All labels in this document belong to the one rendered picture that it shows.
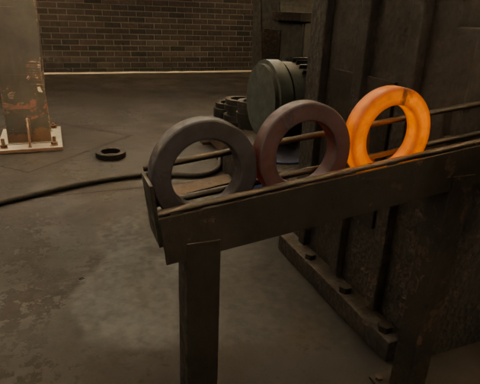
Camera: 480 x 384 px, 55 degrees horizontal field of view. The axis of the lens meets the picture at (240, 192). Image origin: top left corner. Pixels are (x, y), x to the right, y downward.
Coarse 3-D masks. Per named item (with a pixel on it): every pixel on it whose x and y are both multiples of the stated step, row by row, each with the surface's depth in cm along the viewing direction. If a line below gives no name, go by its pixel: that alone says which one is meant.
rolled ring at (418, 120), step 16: (368, 96) 83; (384, 96) 81; (400, 96) 83; (416, 96) 84; (352, 112) 83; (368, 112) 81; (416, 112) 86; (352, 128) 82; (368, 128) 82; (416, 128) 88; (352, 144) 83; (416, 144) 88; (352, 160) 84; (368, 160) 85
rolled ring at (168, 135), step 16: (176, 128) 71; (192, 128) 71; (208, 128) 72; (224, 128) 73; (160, 144) 71; (176, 144) 70; (240, 144) 75; (160, 160) 70; (240, 160) 76; (256, 160) 77; (160, 176) 71; (240, 176) 77; (256, 176) 78; (160, 192) 72; (224, 192) 79
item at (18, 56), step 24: (0, 0) 265; (24, 0) 269; (0, 24) 270; (24, 24) 274; (0, 48) 274; (24, 48) 278; (0, 72) 279; (24, 72) 283; (24, 96) 288; (24, 120) 293; (48, 120) 298; (0, 144) 295; (24, 144) 297; (48, 144) 299
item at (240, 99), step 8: (232, 96) 292; (240, 96) 293; (216, 104) 304; (224, 104) 286; (232, 104) 279; (240, 104) 258; (216, 112) 303; (224, 112) 300; (232, 112) 281; (240, 112) 259; (232, 120) 282; (240, 120) 262; (248, 120) 259; (240, 128) 265; (248, 128) 261; (208, 144) 321; (216, 144) 305
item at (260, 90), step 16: (256, 64) 222; (272, 64) 206; (288, 64) 211; (304, 64) 209; (256, 80) 219; (272, 80) 203; (288, 80) 203; (304, 80) 207; (256, 96) 221; (272, 96) 205; (288, 96) 202; (304, 96) 206; (256, 112) 223; (272, 112) 206; (256, 128) 225; (224, 144) 259; (288, 144) 229; (224, 160) 262
